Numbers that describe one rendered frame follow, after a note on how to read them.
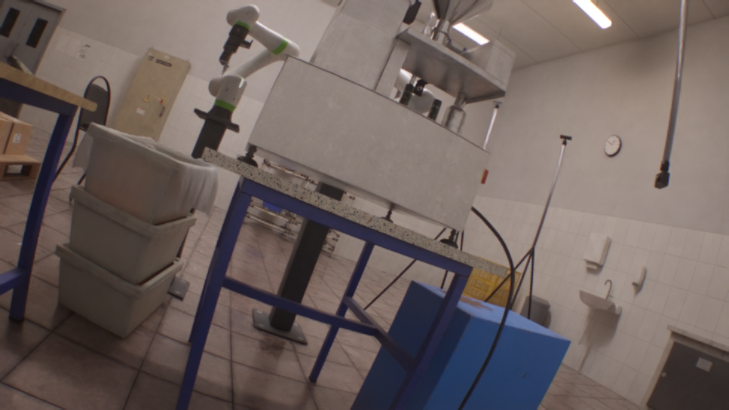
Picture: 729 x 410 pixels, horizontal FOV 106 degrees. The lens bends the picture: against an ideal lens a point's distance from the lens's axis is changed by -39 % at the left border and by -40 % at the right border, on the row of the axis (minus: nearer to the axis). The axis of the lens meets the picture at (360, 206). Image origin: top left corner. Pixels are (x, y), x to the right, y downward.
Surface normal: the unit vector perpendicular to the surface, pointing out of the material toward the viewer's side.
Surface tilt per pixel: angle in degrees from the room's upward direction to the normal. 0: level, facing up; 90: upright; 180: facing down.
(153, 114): 90
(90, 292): 96
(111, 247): 96
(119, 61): 90
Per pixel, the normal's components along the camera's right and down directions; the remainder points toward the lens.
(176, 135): 0.29, 0.10
